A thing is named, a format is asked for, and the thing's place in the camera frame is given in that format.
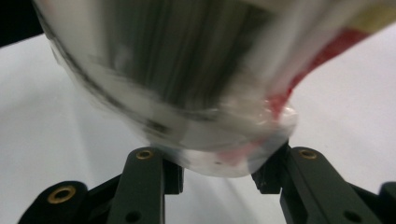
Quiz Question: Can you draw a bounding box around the red white spout pouch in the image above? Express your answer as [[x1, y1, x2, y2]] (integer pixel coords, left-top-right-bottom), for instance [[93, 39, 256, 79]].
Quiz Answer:
[[31, 0, 396, 179]]

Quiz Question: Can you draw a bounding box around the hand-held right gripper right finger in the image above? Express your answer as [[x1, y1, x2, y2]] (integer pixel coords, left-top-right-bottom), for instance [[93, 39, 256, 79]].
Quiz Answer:
[[251, 141, 384, 224]]

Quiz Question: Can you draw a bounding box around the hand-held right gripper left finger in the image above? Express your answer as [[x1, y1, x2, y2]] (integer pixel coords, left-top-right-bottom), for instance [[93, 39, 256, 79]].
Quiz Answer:
[[106, 147, 185, 224]]

